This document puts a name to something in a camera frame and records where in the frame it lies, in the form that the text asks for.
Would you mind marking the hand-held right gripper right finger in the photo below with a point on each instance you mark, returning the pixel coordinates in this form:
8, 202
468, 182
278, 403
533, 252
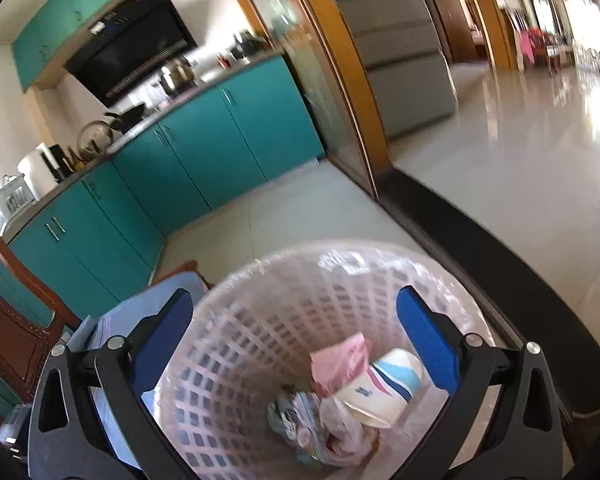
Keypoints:
427, 340

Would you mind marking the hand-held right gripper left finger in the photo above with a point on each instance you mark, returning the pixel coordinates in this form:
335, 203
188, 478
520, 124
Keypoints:
160, 340

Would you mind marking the white paper cup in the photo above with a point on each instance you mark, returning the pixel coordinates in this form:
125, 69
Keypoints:
380, 390

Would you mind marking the white plastic mesh basket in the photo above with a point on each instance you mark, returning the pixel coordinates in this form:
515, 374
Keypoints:
250, 340

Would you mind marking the plain pink plastic bag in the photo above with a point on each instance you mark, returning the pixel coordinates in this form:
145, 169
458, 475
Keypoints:
340, 365

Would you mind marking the pink lined waste basket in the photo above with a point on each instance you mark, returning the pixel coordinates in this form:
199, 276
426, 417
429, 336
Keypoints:
350, 260

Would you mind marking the whitish pink plastic bag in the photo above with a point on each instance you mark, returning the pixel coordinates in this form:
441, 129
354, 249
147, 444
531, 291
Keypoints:
345, 435

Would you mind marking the teal wrapper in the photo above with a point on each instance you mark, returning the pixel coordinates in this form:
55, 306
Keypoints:
297, 420

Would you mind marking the blue striped blanket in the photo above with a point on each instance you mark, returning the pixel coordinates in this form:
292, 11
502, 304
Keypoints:
115, 410

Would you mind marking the carved wooden chair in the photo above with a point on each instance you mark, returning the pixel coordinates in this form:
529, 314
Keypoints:
15, 320

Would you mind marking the white dish rack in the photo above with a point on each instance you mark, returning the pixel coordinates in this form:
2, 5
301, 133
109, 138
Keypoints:
12, 202

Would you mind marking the white kitchen appliance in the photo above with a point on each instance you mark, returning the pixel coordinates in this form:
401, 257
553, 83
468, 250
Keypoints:
35, 172

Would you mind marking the grey kitchen countertop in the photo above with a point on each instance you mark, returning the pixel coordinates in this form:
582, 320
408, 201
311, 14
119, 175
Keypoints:
145, 127

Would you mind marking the steel pot lid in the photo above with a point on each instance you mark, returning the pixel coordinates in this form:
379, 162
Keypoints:
95, 136

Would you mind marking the black wok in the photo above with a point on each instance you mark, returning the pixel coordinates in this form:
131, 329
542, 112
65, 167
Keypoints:
127, 115

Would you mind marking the steel stockpot with lid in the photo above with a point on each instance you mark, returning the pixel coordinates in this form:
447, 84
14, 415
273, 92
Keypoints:
175, 76

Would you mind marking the black range hood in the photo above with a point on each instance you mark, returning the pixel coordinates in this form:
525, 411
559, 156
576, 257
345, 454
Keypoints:
130, 55

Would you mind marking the grey refrigerator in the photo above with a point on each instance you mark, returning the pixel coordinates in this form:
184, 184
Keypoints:
395, 50

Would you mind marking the glass sliding door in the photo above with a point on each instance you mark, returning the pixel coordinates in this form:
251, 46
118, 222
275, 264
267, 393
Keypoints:
305, 60

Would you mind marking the dark cooking pot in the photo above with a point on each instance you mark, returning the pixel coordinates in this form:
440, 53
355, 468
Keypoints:
245, 45

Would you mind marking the pink cloth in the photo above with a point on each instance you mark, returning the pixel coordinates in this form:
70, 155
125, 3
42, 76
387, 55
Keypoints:
529, 47

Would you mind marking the wooden dining chair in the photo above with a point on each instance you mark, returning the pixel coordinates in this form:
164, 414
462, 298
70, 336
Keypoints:
552, 55

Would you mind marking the cluster of clear bottles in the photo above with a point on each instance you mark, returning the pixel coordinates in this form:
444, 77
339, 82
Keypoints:
592, 60

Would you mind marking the teal upper cabinets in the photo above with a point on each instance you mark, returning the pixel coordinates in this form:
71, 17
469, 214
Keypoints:
65, 25

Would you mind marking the wooden door frame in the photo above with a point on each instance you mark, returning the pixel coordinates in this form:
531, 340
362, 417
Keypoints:
490, 10

